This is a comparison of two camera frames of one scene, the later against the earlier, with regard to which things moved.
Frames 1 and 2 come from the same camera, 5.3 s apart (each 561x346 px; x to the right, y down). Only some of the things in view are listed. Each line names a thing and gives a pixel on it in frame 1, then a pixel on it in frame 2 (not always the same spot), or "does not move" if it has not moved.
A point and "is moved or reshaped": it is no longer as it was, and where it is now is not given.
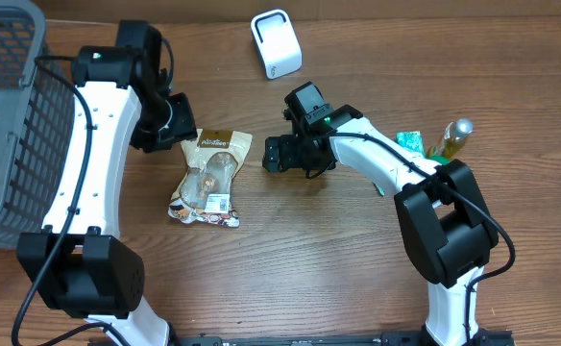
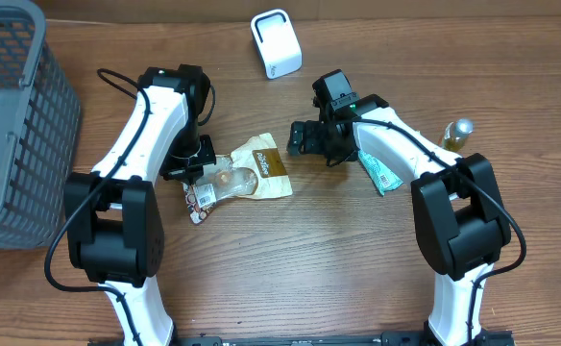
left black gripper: (180, 127) to (170, 168)
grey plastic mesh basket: (24, 123) does not move
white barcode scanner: (277, 43) does not move
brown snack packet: (205, 190) is moved or reshaped
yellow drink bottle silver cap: (454, 135) does not move
